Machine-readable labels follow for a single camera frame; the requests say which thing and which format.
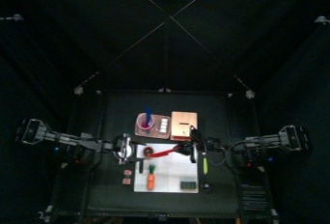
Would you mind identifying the orange carrot piece green leaves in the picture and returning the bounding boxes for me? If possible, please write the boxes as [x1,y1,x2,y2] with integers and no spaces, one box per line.
[147,163,158,182]

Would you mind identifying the pinkish brown tray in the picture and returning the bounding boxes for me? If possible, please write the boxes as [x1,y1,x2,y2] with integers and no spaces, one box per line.
[134,112,172,140]

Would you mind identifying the pale plastic cup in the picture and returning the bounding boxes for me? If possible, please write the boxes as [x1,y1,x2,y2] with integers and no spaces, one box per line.
[135,112,156,131]

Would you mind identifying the wooden box with slot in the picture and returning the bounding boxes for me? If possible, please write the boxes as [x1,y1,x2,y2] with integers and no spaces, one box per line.
[168,110,201,142]

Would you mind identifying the white cutting board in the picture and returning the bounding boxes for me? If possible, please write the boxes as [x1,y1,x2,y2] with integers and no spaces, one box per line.
[132,142,201,194]

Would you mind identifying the blue plastic utensil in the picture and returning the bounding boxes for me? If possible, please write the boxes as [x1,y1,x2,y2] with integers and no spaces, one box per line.
[144,106,154,129]

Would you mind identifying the white text sticker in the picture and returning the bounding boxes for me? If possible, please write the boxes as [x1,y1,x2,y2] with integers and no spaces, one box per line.
[238,183,269,213]

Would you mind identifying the thin tension cord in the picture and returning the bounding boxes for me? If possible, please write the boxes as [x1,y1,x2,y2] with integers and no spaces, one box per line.
[80,0,230,88]
[119,0,251,93]

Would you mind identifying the silver frame clamp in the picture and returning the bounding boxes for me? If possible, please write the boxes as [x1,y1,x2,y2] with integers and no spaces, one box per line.
[314,14,330,25]
[0,14,24,23]

